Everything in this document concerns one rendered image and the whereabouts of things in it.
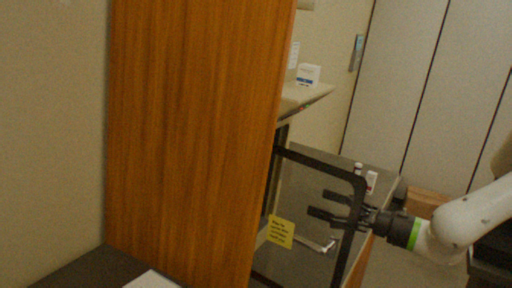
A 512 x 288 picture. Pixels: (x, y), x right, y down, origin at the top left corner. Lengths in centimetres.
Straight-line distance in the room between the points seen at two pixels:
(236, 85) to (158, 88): 23
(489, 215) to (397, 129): 312
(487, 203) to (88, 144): 103
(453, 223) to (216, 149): 57
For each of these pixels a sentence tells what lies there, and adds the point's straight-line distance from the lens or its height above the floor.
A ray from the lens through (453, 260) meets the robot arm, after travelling 116.
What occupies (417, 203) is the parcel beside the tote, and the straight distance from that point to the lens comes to 392.
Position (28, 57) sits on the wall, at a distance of 107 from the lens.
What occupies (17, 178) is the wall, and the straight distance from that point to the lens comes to 114.
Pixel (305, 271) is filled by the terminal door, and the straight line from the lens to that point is 109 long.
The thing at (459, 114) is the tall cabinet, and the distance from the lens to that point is 407.
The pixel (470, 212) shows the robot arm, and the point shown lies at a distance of 105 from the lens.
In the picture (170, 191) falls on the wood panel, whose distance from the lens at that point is 114.
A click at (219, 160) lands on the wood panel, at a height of 134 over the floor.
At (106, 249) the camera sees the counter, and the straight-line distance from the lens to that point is 137.
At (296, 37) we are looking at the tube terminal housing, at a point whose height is 163.
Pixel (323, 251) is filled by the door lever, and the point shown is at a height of 121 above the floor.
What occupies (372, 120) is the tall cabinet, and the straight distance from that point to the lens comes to 416.
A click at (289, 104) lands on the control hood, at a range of 98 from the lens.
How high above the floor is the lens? 172
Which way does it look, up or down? 20 degrees down
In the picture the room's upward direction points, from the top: 9 degrees clockwise
